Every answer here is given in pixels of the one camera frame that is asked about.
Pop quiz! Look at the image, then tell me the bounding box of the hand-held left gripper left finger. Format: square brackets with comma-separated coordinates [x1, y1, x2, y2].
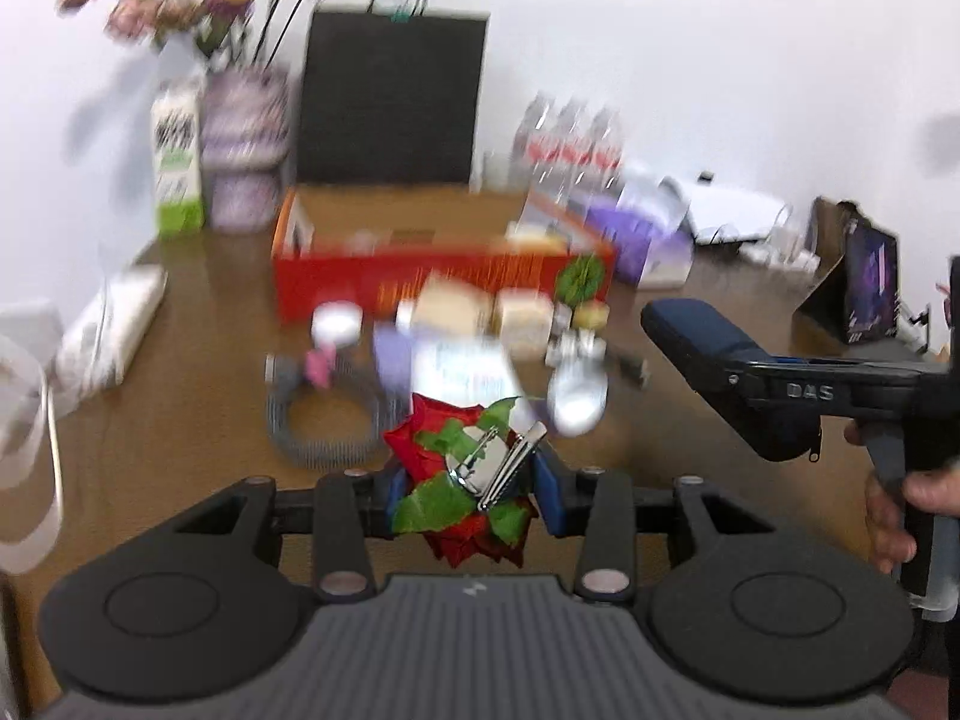
[174, 461, 410, 602]

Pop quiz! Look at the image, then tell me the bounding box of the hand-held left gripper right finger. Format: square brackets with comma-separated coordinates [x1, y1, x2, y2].
[534, 454, 755, 602]

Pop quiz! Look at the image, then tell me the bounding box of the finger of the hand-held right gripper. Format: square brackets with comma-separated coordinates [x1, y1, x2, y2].
[724, 356, 923, 421]

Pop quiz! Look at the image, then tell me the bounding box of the red fabric flower hair clip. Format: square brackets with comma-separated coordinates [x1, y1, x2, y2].
[382, 394, 560, 567]

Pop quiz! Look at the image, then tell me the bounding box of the white computer mouse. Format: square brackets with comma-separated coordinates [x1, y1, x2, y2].
[546, 358, 610, 437]

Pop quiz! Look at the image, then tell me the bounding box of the purple cloth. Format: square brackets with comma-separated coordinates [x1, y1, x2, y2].
[373, 322, 421, 400]

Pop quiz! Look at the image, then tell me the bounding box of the small beige box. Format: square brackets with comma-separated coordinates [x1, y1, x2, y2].
[495, 289, 556, 358]

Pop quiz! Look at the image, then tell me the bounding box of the large beige box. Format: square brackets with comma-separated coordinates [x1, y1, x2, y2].
[409, 277, 496, 340]

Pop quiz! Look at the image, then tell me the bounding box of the orange cardboard box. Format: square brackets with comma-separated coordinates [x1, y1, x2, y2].
[271, 187, 620, 325]

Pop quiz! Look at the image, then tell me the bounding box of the wooden desktop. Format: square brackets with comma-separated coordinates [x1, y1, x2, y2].
[0, 191, 960, 720]

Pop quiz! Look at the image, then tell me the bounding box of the person's right hand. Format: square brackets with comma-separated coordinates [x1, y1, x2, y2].
[844, 424, 960, 573]

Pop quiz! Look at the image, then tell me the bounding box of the grey coiled spring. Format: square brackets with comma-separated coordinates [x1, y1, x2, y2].
[264, 352, 412, 470]

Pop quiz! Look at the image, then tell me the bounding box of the dark tablet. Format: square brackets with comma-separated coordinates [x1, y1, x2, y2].
[844, 217, 901, 346]

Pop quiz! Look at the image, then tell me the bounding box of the white printed card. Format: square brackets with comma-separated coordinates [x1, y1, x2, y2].
[412, 337, 527, 422]

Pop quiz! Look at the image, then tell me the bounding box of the small pink clip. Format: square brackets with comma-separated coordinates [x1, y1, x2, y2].
[304, 349, 340, 391]

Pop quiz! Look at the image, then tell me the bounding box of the white round jar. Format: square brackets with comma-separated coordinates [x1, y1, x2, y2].
[311, 302, 365, 350]

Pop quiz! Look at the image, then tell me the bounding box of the purple package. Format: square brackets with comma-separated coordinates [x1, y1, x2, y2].
[585, 202, 695, 290]

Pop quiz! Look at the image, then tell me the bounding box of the white wrapped package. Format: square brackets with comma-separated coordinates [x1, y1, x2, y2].
[52, 262, 170, 400]

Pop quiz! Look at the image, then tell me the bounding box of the purple textured vase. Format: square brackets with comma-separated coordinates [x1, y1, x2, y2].
[201, 67, 292, 233]

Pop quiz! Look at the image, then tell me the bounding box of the clear plastic container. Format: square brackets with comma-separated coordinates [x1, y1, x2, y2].
[0, 334, 65, 572]

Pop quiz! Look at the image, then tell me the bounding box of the white and green carton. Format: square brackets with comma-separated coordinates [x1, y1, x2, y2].
[150, 82, 207, 241]

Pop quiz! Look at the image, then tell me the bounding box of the black paper bag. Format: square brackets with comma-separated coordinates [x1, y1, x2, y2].
[296, 0, 492, 192]

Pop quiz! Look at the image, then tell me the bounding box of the artificial flower bouquet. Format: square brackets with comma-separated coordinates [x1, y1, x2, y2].
[56, 0, 350, 74]

